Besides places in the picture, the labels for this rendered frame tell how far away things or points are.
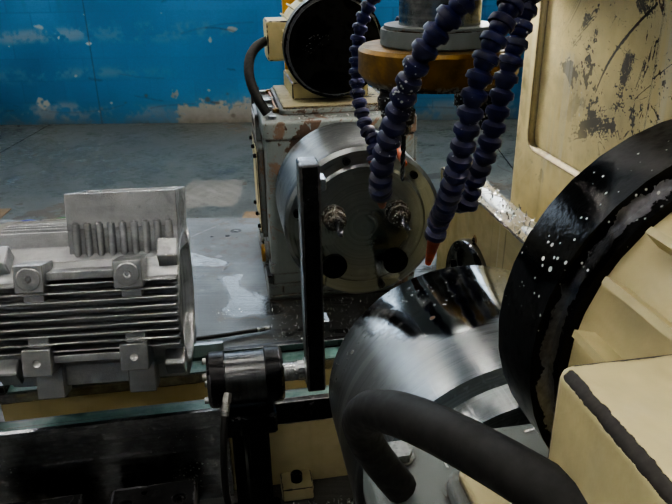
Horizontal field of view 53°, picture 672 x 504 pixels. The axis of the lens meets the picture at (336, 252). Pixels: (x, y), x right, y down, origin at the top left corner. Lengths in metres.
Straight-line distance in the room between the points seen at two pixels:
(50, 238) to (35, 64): 6.12
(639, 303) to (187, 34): 6.24
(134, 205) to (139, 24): 5.77
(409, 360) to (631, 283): 0.29
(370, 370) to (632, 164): 0.33
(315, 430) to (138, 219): 0.34
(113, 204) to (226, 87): 5.67
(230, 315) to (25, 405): 0.46
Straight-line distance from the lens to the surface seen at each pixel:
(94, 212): 0.79
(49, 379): 0.82
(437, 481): 0.40
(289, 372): 0.73
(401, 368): 0.53
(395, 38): 0.75
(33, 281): 0.76
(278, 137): 1.22
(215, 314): 1.31
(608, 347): 0.26
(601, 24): 0.86
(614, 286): 0.26
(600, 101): 0.85
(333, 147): 1.04
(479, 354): 0.51
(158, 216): 0.77
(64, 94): 6.86
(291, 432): 0.87
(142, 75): 6.58
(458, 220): 0.93
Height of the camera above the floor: 1.43
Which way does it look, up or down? 24 degrees down
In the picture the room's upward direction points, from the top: 1 degrees counter-clockwise
